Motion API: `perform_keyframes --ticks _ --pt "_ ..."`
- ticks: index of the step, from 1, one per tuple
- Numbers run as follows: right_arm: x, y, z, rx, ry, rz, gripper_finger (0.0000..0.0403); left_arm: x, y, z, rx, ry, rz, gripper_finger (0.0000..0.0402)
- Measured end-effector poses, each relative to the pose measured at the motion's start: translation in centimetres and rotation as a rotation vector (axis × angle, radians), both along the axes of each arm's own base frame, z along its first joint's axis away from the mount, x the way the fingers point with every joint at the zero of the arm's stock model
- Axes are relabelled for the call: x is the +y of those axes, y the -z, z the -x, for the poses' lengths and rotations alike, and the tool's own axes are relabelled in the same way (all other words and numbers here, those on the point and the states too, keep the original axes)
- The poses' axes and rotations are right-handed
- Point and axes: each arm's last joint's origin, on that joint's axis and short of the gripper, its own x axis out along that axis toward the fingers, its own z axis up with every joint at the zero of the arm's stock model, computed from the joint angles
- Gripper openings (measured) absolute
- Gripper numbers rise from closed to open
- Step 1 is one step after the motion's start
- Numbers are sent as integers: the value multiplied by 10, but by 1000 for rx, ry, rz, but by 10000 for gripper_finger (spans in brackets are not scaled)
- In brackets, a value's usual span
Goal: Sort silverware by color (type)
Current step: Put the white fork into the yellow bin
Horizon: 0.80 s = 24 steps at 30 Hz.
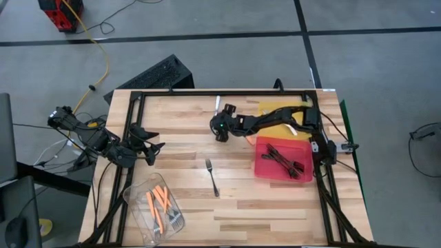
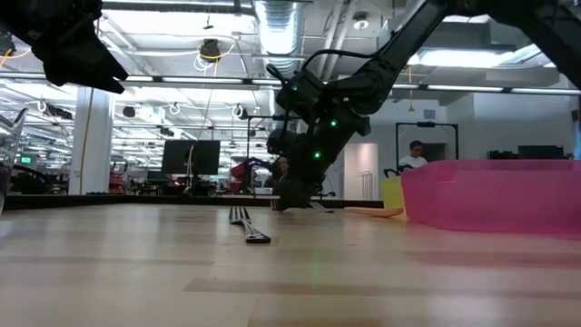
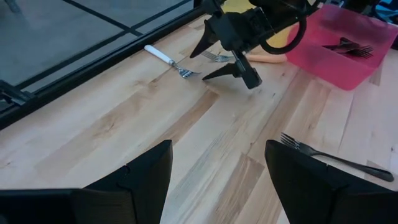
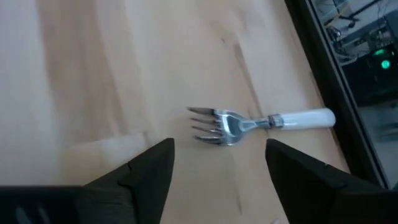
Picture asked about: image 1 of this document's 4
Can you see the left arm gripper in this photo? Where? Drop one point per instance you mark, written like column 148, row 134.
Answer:
column 138, row 146

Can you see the grey floor device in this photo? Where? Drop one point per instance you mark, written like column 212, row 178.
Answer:
column 427, row 132

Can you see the red and black equipment case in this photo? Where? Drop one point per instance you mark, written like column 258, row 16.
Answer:
column 51, row 13

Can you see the black computer mouse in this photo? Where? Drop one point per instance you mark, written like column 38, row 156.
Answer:
column 15, row 230

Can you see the red translucent plastic bin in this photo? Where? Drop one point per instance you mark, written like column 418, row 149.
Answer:
column 265, row 172

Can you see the dark grey desk pad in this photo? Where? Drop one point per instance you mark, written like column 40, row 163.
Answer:
column 20, row 199

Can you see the yellow translucent plastic bin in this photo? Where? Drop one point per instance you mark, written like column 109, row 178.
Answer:
column 272, row 132

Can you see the grey flat panel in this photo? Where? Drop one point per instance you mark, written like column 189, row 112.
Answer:
column 7, row 137

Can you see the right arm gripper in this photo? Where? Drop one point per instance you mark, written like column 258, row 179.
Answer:
column 225, row 124

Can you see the black floor beam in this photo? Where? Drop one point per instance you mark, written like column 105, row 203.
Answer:
column 41, row 174

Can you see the clear plastic bin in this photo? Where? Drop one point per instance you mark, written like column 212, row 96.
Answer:
column 138, row 213

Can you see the black aluminium table frame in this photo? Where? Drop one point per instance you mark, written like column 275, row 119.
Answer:
column 193, row 93

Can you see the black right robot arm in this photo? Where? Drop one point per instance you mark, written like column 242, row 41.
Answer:
column 286, row 117

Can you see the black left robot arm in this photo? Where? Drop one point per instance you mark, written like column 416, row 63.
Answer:
column 93, row 137

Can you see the yellow round sticker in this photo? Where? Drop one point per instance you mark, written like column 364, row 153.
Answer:
column 47, row 227

